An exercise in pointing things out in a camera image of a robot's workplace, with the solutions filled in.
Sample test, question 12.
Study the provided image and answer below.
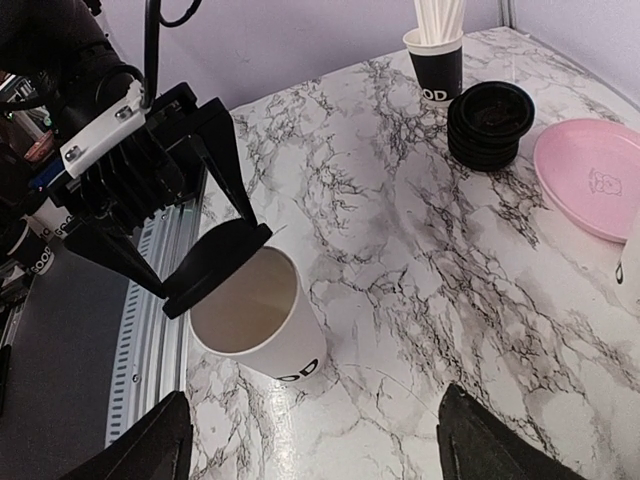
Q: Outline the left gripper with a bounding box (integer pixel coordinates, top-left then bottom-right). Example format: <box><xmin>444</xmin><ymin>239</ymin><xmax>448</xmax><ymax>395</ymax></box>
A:
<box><xmin>37</xmin><ymin>82</ymin><xmax>258</xmax><ymax>299</ymax></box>

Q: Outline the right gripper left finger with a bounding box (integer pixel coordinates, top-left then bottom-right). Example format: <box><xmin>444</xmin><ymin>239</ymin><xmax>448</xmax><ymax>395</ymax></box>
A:
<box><xmin>63</xmin><ymin>391</ymin><xmax>193</xmax><ymax>479</ymax></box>

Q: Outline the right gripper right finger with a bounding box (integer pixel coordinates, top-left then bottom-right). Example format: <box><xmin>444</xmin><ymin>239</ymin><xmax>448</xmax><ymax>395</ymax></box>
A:
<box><xmin>436</xmin><ymin>383</ymin><xmax>582</xmax><ymax>480</ymax></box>

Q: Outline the black cup lid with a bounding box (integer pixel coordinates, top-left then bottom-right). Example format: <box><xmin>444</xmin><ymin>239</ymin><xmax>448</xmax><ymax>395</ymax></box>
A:
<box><xmin>163</xmin><ymin>218</ymin><xmax>273</xmax><ymax>319</ymax></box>

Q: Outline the white paper cup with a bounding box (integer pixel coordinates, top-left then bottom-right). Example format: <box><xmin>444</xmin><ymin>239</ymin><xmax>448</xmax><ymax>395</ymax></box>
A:
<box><xmin>190</xmin><ymin>247</ymin><xmax>328</xmax><ymax>384</ymax></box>

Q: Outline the lidded black coffee cup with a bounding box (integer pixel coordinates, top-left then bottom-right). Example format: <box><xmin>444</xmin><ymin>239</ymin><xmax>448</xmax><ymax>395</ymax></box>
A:
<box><xmin>1</xmin><ymin>219</ymin><xmax>55</xmax><ymax>275</ymax></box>

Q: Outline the stack of white paper cups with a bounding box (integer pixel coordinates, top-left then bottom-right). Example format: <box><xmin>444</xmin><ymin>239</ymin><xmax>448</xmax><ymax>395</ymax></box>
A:
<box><xmin>615</xmin><ymin>214</ymin><xmax>640</xmax><ymax>317</ymax></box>

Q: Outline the pink plate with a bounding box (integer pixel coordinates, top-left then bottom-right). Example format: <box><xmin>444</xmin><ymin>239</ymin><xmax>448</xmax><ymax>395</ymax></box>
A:
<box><xmin>533</xmin><ymin>118</ymin><xmax>639</xmax><ymax>244</ymax></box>

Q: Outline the black cup with straws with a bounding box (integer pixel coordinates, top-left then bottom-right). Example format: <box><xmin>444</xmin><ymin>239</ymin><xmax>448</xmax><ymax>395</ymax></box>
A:
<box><xmin>403</xmin><ymin>0</ymin><xmax>466</xmax><ymax>108</ymax></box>

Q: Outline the stack of black lids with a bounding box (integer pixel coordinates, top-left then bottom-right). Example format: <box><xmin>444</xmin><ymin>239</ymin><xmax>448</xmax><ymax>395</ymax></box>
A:
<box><xmin>447</xmin><ymin>81</ymin><xmax>536</xmax><ymax>172</ymax></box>

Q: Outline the aluminium front rail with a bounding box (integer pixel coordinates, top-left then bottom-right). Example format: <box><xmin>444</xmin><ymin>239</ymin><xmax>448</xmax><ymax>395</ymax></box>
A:
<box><xmin>105</xmin><ymin>172</ymin><xmax>207</xmax><ymax>446</ymax></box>

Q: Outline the right aluminium frame post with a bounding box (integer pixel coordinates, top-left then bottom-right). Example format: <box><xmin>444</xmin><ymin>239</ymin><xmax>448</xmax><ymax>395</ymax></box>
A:
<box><xmin>497</xmin><ymin>0</ymin><xmax>517</xmax><ymax>30</ymax></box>

